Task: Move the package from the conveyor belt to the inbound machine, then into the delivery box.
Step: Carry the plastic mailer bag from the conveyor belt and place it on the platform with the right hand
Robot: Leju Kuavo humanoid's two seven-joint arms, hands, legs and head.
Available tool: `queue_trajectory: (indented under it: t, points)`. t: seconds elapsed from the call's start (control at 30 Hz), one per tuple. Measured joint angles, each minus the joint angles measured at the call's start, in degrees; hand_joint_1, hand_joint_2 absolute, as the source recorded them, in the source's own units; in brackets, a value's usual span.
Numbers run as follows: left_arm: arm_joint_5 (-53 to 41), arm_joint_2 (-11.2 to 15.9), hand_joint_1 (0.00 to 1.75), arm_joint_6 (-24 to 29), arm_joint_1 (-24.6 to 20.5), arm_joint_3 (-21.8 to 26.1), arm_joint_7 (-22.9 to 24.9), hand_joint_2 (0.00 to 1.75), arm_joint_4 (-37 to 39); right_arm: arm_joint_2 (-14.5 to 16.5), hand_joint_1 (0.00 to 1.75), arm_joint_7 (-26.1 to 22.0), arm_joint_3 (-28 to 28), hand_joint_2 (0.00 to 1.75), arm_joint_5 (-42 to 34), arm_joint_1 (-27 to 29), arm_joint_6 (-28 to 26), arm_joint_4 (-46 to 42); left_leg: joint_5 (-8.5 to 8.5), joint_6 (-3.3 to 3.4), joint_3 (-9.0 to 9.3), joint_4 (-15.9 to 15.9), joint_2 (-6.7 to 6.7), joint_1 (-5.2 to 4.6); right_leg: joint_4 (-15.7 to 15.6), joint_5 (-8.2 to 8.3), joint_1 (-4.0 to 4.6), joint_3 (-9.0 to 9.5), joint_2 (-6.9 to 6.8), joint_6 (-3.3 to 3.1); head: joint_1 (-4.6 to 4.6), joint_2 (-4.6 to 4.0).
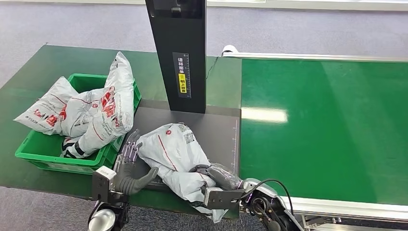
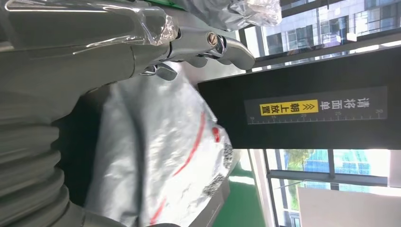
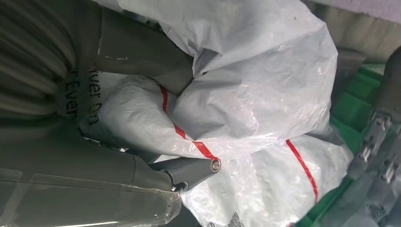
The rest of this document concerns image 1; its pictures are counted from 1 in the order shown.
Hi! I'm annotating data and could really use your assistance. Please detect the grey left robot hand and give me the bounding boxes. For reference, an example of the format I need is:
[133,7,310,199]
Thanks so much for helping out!
[113,128,159,196]

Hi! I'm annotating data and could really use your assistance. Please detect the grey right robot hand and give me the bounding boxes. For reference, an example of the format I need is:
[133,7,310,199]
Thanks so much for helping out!
[190,163,243,192]

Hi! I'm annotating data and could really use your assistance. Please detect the long grey red-print courier package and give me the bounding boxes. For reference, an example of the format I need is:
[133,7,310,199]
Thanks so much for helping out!
[60,51,135,159]

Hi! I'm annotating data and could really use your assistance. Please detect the green conveyor belt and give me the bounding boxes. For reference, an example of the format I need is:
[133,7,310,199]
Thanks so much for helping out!
[240,58,408,205]

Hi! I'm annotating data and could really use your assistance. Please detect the black scanner platform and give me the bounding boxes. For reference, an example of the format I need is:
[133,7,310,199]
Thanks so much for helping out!
[108,99,242,201]

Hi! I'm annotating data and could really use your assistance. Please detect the green plastic crate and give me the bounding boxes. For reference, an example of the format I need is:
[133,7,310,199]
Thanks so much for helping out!
[14,73,142,177]

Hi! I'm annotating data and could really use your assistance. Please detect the black yellow column label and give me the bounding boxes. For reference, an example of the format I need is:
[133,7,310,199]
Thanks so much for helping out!
[172,51,192,99]

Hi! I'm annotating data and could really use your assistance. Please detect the black scanner column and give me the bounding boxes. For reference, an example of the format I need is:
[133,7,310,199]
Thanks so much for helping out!
[145,0,208,114]

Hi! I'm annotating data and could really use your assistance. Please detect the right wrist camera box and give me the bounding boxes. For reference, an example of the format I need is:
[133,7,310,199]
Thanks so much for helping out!
[204,187,245,210]

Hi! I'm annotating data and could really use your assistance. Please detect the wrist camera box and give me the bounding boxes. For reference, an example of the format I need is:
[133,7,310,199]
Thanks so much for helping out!
[204,187,245,210]
[91,166,117,203]

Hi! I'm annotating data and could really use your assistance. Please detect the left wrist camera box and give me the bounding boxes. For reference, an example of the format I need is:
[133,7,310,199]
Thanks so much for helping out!
[91,166,117,203]

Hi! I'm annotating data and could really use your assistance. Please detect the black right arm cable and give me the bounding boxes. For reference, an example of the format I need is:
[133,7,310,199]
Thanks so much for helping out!
[242,179,294,218]

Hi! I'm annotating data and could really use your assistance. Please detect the wide silver conveyor frame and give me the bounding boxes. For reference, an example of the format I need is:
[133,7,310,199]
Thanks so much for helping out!
[240,193,408,231]

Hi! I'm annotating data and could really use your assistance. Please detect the thin silver conveyor rail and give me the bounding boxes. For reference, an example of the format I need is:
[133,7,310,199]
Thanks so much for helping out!
[222,51,408,62]

